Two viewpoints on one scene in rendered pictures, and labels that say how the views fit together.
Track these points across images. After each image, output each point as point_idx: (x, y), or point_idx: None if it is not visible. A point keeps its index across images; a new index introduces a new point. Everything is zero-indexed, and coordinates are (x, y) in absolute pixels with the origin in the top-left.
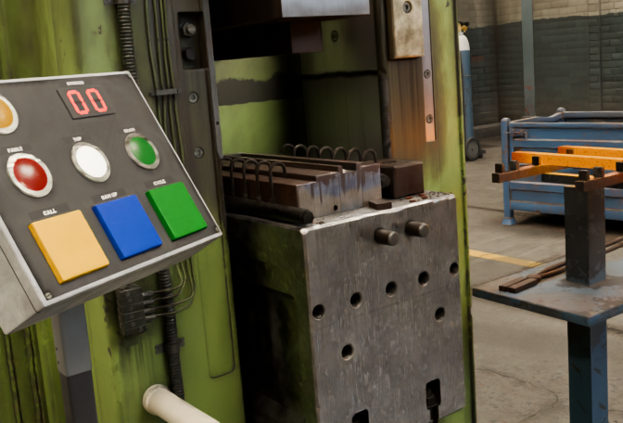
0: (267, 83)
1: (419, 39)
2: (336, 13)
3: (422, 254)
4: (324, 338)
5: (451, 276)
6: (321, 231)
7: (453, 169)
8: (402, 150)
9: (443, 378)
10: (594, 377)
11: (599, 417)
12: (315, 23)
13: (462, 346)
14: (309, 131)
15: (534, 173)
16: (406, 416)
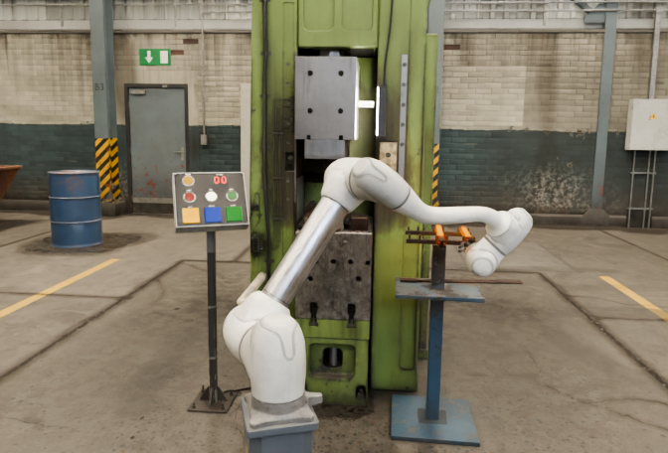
0: None
1: (393, 168)
2: (328, 158)
3: (350, 252)
4: None
5: (365, 265)
6: None
7: (414, 226)
8: (382, 213)
9: (357, 305)
10: (432, 331)
11: (434, 351)
12: (335, 159)
13: (369, 295)
14: None
15: (428, 233)
16: (336, 312)
